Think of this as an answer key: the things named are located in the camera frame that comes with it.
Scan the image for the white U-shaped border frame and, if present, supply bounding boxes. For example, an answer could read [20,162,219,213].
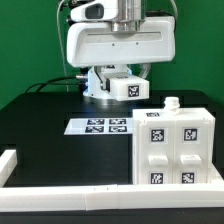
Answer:
[0,149,224,212]

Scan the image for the white door panel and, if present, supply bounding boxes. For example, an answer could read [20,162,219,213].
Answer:
[136,120,174,184]
[173,118,214,184]

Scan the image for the white cabinet body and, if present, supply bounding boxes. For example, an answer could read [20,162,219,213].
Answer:
[132,97,215,185]

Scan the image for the white block with marker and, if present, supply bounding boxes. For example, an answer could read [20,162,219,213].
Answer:
[109,75,149,101]

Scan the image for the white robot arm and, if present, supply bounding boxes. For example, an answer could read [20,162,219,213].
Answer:
[67,0,177,101]

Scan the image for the black cables on table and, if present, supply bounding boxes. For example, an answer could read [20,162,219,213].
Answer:
[25,75,88,94]

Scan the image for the grey hanging cable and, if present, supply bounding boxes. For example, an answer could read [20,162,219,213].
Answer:
[55,1,70,93]

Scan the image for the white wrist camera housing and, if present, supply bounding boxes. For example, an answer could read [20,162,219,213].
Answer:
[70,0,118,22]

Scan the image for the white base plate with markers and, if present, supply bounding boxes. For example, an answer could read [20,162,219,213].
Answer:
[64,118,133,135]

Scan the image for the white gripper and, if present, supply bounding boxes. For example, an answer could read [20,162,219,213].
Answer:
[67,16,175,79]

